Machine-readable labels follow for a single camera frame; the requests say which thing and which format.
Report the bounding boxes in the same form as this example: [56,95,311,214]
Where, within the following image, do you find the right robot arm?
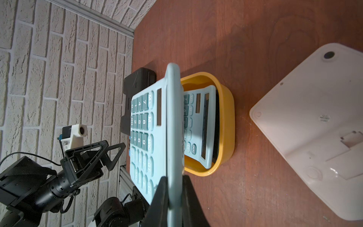
[90,176,210,227]

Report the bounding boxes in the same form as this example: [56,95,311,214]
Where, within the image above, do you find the light blue calculator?
[183,85,216,169]

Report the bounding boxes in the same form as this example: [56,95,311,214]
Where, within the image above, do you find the yellow storage box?
[181,72,235,177]

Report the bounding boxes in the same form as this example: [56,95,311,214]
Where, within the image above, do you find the white calculator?
[250,43,363,221]

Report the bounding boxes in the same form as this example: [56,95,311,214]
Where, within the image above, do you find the grey blue calculator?
[130,63,184,227]

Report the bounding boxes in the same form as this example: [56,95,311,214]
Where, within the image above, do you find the black tool case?
[121,68,157,136]

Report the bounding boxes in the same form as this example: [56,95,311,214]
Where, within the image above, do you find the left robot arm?
[1,141,126,227]

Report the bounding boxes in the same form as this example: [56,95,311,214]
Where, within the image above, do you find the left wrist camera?
[58,124,88,151]

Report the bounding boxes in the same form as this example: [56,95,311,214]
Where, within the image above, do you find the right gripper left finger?
[141,176,169,227]

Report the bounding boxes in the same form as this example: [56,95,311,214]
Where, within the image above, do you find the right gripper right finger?
[181,175,210,227]

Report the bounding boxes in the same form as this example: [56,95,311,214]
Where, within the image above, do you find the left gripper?
[29,141,126,213]

